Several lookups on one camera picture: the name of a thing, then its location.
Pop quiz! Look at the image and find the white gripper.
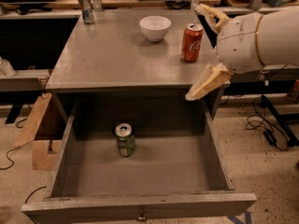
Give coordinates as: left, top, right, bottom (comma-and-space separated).
185, 4, 263, 101

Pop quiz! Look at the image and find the green soda can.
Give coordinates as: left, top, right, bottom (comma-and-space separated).
115, 123, 135, 158

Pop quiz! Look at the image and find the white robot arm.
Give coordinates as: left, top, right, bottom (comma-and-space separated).
185, 4, 299, 101

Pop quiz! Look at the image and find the red cola can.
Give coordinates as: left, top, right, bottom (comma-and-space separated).
181, 23, 204, 63

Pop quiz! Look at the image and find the grey cabinet with top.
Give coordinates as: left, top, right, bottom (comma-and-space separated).
45, 8, 232, 123

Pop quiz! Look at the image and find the silver blue energy drink can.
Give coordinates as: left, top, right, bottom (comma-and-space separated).
78, 0, 94, 24

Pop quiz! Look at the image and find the open grey top drawer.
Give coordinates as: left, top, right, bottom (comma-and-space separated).
21, 104, 256, 224

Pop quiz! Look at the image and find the brass drawer knob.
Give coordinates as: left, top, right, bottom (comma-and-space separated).
136, 210, 147, 222

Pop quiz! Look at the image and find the white ceramic bowl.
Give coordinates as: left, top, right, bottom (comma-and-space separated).
139, 16, 172, 42

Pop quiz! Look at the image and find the wooden plank assembly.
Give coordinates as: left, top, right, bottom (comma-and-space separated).
14, 93, 65, 171

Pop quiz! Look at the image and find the clear plastic bag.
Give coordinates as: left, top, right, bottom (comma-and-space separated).
0, 57, 16, 77

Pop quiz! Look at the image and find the black power adapter cable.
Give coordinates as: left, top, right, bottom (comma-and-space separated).
245, 95, 292, 152

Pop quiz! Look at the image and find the black floor cable left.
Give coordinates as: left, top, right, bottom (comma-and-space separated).
0, 117, 30, 171

